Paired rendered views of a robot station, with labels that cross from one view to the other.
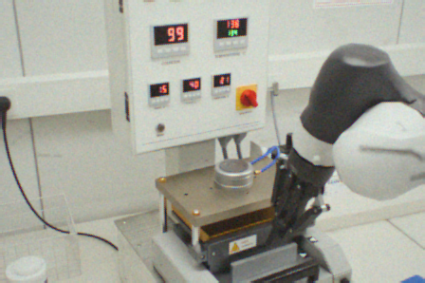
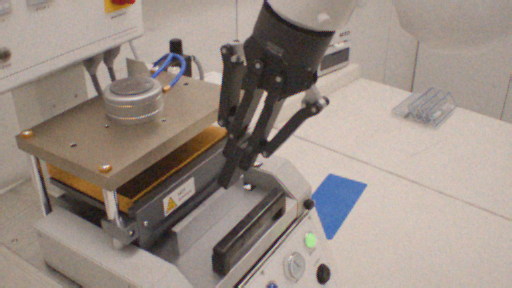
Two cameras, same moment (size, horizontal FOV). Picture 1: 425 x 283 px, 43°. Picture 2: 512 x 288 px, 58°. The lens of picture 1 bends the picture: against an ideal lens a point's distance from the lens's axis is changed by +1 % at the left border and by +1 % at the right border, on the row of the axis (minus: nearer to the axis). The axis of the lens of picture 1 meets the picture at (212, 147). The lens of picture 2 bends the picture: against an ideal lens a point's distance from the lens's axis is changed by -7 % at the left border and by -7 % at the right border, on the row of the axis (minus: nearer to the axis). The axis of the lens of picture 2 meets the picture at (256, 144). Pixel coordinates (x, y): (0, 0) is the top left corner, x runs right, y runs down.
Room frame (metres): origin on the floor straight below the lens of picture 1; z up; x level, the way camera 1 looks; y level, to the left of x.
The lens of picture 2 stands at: (0.37, 0.10, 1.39)
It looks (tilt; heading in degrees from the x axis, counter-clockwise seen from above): 30 degrees down; 331
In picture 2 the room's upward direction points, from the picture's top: straight up
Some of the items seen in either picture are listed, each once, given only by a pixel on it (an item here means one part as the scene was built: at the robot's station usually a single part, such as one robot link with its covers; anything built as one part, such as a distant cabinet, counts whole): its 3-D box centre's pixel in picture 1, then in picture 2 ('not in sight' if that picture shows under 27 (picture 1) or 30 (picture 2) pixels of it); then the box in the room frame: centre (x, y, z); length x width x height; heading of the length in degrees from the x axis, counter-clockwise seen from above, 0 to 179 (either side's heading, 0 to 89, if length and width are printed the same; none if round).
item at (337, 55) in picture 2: not in sight; (309, 40); (1.70, -0.84, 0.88); 0.25 x 0.20 x 0.17; 15
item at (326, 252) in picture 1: (305, 242); (240, 171); (0.97, -0.20, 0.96); 0.26 x 0.05 x 0.07; 29
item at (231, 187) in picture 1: (233, 184); (130, 117); (1.00, -0.04, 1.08); 0.31 x 0.24 x 0.13; 119
